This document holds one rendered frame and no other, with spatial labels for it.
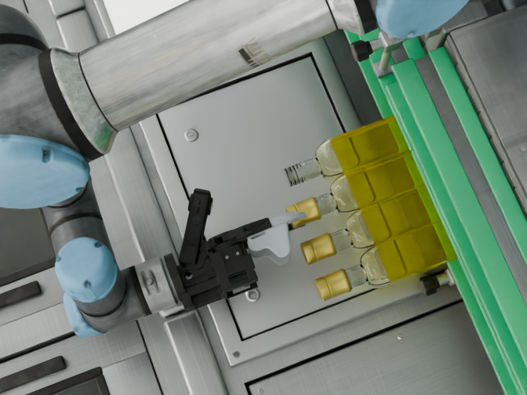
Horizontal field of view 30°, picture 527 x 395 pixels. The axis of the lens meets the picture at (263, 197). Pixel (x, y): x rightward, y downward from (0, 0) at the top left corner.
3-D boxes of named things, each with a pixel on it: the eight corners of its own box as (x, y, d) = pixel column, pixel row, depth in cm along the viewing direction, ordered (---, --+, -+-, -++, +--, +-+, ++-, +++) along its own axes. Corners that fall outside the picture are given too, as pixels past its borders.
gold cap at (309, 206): (311, 199, 147) (284, 209, 146) (313, 193, 143) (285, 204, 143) (321, 221, 146) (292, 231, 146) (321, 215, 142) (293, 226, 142)
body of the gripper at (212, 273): (263, 285, 146) (186, 314, 145) (242, 233, 148) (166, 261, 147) (262, 277, 138) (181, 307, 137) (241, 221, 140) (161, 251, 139)
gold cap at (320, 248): (326, 235, 145) (299, 245, 145) (328, 230, 142) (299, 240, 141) (336, 257, 144) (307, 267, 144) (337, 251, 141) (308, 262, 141)
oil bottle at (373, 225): (470, 174, 149) (338, 224, 147) (477, 164, 143) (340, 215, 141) (485, 208, 147) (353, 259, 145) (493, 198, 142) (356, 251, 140)
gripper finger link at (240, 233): (277, 231, 142) (223, 254, 143) (273, 220, 143) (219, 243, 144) (270, 226, 138) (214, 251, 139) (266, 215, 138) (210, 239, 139)
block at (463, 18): (467, 23, 145) (423, 39, 145) (479, -6, 136) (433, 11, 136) (477, 44, 144) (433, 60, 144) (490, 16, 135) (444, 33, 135)
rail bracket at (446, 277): (490, 251, 154) (412, 281, 153) (500, 241, 147) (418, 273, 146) (501, 274, 153) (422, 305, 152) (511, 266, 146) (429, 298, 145)
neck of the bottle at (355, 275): (357, 266, 144) (326, 277, 143) (358, 262, 141) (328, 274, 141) (365, 284, 143) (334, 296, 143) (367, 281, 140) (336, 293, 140)
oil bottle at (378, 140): (437, 107, 152) (309, 155, 150) (444, 94, 146) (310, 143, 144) (452, 139, 150) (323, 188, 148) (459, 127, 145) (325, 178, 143)
